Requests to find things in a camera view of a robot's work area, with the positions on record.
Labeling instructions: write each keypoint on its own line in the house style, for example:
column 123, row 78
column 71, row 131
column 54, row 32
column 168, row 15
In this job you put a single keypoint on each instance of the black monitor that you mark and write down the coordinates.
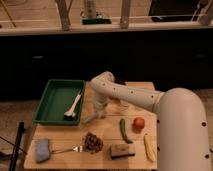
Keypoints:
column 172, row 10

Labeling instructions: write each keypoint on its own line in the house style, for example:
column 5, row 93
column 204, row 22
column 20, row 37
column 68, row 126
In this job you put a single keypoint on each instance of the silver fork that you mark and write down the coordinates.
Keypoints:
column 75, row 149

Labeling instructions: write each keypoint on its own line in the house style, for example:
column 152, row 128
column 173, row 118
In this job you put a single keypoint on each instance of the green chili pepper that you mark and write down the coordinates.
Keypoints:
column 123, row 131

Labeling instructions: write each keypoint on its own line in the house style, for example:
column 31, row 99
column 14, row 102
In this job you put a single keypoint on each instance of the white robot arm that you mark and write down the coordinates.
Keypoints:
column 182, row 129

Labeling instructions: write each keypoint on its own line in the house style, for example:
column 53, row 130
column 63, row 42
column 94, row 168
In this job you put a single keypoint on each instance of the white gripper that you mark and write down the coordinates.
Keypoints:
column 100, row 103

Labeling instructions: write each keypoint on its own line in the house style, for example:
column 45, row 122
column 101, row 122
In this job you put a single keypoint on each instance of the black pole stand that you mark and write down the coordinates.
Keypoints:
column 16, row 147

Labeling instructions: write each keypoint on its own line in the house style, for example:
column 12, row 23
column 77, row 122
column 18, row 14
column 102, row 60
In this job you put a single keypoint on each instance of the red tomato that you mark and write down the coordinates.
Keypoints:
column 139, row 123

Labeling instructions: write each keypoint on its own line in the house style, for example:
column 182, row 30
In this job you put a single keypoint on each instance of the white bottle on green base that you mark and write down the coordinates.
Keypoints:
column 91, row 16

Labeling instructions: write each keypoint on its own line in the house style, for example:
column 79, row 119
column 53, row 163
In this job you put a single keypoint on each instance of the yellow banana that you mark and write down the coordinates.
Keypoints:
column 149, row 148

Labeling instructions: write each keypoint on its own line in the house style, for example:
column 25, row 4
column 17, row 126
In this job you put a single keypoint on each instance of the green plastic tray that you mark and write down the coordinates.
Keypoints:
column 57, row 99

